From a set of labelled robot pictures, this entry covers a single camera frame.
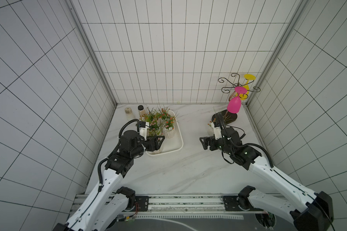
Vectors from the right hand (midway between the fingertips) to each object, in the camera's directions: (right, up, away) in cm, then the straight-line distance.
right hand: (208, 133), depth 79 cm
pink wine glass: (+19, +18, +10) cm, 29 cm away
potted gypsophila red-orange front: (-26, +11, +14) cm, 32 cm away
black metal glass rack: (+22, +10, +25) cm, 35 cm away
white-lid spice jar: (-53, +11, +25) cm, 59 cm away
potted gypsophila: (-31, +1, +15) cm, 34 cm away
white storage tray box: (-22, -9, +15) cm, 28 cm away
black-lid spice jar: (-44, +13, +26) cm, 53 cm away
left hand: (-28, -2, -6) cm, 28 cm away
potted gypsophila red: (-33, +11, +20) cm, 40 cm away
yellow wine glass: (+28, +35, +11) cm, 46 cm away
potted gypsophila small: (-23, +2, +15) cm, 28 cm away
